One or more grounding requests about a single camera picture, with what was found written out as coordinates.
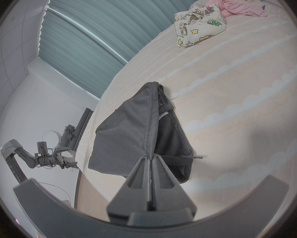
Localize black T-shirt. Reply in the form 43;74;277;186
88;81;206;185

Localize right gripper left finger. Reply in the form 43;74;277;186
106;155;150;220

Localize bed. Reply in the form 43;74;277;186
74;0;297;222

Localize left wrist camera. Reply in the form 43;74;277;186
37;141;49;156

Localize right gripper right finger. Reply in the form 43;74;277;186
152;155;197;217

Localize pink garment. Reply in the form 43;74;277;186
208;0;268;18

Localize white printed pyjama top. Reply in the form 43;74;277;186
174;4;226;48

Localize round white mirror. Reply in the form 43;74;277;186
41;130;61;150

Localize blue-green curtain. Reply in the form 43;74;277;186
47;0;206;62
38;9;128;100

